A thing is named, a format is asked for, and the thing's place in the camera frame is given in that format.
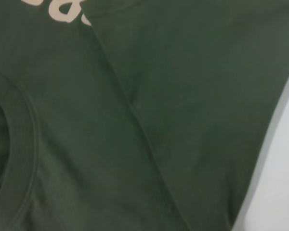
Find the dark green FREE t-shirt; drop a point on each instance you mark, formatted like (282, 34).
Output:
(135, 120)

